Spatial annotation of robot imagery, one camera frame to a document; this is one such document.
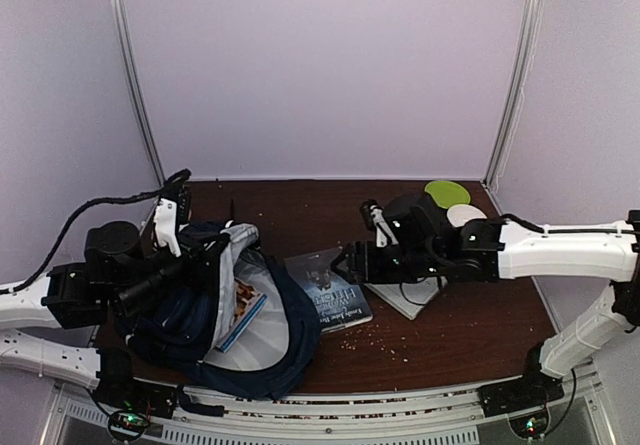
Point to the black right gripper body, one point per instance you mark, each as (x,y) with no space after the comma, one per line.
(413,264)

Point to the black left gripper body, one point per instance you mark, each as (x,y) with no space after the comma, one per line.
(137,297)

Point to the pale green notebook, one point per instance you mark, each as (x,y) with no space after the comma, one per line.
(409,299)

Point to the dog picture book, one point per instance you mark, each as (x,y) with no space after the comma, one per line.
(249,303)

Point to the navy blue backpack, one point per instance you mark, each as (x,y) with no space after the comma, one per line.
(269,359)

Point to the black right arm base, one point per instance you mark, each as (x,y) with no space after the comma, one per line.
(532,389)

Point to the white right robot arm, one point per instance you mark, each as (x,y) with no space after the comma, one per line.
(508,247)

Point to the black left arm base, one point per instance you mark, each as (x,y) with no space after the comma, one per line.
(117,387)

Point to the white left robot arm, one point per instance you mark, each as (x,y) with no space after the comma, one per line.
(58,297)

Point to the white bowl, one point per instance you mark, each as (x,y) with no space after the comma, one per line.
(459,215)

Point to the green plate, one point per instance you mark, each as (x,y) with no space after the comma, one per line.
(447,194)

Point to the dark Wuthering Heights book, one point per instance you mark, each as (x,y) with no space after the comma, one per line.
(339,304)

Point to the aluminium front rail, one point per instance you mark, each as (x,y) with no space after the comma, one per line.
(446,415)

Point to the aluminium frame post right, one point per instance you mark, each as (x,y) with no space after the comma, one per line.
(523,61)

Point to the aluminium frame post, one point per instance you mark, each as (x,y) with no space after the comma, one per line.
(134,88)
(523,61)

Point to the aluminium frame post left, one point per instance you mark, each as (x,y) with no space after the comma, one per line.
(134,88)

